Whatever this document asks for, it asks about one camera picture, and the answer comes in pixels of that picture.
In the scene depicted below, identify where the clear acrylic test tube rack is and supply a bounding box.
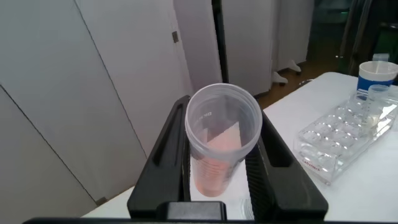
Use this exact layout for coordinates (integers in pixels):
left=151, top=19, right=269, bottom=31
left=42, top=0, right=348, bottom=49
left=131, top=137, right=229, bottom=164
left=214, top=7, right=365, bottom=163
left=292, top=83, right=398, bottom=186

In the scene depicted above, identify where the brown frame stand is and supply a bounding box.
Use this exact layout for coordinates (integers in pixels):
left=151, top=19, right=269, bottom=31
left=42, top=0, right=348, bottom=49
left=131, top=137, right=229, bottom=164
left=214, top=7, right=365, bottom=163
left=338, top=0, right=398, bottom=77

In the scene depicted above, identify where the white partition foot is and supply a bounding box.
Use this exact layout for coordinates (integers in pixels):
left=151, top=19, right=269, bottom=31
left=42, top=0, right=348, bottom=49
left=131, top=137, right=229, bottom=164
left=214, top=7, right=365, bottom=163
left=271, top=58, right=302, bottom=86

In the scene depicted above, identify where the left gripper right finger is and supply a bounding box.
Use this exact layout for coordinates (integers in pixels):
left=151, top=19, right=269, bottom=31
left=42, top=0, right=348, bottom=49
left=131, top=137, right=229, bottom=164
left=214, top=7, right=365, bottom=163
left=244, top=110, right=329, bottom=221

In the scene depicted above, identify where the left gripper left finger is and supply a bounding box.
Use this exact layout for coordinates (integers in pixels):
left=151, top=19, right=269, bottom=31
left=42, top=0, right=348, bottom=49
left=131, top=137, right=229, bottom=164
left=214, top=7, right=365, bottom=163
left=127, top=95, right=193, bottom=219

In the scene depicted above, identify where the blue white paper cup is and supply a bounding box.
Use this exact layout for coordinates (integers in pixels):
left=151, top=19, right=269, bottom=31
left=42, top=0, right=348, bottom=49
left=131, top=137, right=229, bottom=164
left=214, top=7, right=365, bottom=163
left=356, top=60, right=398, bottom=95

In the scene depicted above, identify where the test tube with pale pigment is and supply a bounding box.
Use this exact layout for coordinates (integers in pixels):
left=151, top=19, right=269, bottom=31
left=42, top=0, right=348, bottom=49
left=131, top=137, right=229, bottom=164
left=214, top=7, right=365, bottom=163
left=363, top=84, right=391, bottom=129

